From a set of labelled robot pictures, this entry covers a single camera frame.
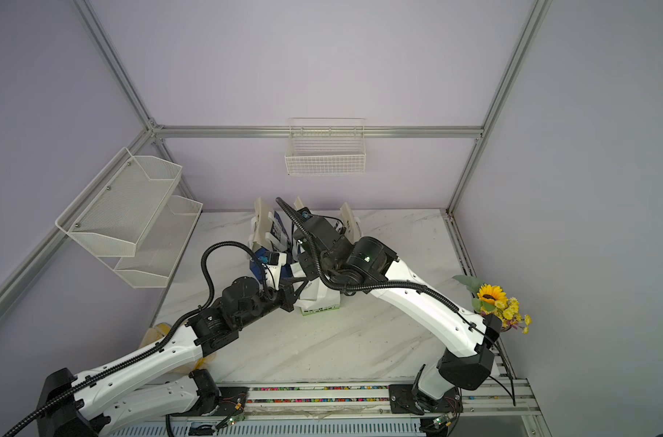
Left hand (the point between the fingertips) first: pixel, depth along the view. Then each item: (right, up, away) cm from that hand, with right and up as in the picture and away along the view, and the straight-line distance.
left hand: (306, 283), depth 72 cm
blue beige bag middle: (-5, +23, +16) cm, 29 cm away
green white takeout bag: (+3, -3, -3) cm, 5 cm away
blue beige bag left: (-14, +13, +13) cm, 23 cm away
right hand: (+3, +8, -5) cm, 10 cm away
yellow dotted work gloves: (-48, -17, +13) cm, 52 cm away
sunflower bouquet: (+47, -3, -6) cm, 47 cm away
